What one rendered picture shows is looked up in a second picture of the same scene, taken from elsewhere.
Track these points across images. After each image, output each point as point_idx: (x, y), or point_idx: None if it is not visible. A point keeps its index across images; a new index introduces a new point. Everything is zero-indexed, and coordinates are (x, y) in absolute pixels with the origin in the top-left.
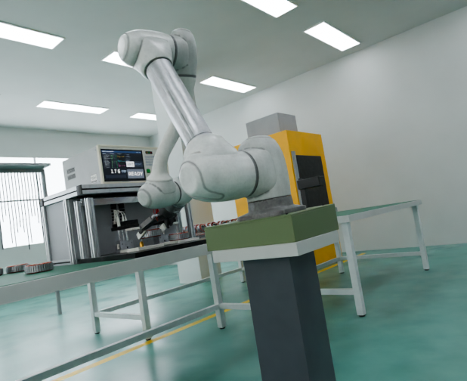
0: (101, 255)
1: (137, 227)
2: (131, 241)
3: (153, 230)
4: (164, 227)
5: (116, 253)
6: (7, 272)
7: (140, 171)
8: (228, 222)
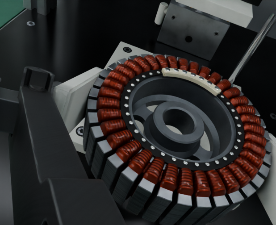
0: (92, 7)
1: (226, 7)
2: (220, 30)
3: (126, 178)
4: None
5: (100, 43)
6: None
7: None
8: None
